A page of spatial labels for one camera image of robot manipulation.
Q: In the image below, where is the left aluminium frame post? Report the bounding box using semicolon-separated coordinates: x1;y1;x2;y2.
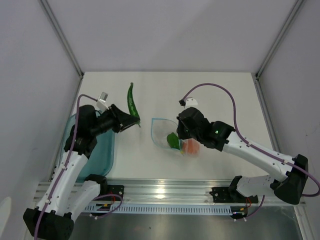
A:
38;0;84;79

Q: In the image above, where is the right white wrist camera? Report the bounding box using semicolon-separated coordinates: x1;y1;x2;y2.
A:
178;97;198;109

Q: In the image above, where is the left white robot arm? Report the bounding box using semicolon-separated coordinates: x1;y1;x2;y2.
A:
23;104;140;240

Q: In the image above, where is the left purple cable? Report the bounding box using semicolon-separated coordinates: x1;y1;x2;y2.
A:
34;94;101;238

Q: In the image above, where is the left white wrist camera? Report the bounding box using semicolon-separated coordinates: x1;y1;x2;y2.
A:
96;92;109;113

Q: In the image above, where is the orange toy fruit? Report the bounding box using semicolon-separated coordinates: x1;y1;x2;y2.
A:
181;138;200;157

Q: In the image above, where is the right aluminium frame post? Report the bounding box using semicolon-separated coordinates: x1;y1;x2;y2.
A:
255;0;306;80

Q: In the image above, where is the green toy bell pepper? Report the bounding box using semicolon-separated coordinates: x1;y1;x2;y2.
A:
166;132;180;150

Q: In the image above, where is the aluminium frame post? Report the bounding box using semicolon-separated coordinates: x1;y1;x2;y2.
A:
255;0;306;80
38;0;84;79

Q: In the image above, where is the aluminium mounting rail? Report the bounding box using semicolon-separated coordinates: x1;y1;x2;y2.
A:
33;177;307;207

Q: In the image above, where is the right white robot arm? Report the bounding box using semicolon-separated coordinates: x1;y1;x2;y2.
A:
177;107;308;205

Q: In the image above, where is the white slotted cable duct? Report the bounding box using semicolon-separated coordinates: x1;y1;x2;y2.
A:
87;203;232;215

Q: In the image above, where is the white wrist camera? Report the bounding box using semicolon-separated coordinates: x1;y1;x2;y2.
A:
178;97;198;109
96;92;109;113

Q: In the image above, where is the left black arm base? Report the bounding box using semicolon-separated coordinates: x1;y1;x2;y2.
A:
99;184;125;202

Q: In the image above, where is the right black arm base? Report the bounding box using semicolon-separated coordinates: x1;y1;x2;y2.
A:
209;186;259;204

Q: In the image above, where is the clear zip top bag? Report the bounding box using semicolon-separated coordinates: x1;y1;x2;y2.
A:
150;117;201;158

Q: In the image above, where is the teal plastic tray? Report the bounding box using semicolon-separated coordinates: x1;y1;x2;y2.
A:
59;114;115;183

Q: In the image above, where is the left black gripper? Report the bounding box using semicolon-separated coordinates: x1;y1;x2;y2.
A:
91;104;140;136

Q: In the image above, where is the green toy chili pepper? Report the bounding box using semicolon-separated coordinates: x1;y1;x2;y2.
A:
127;82;140;119

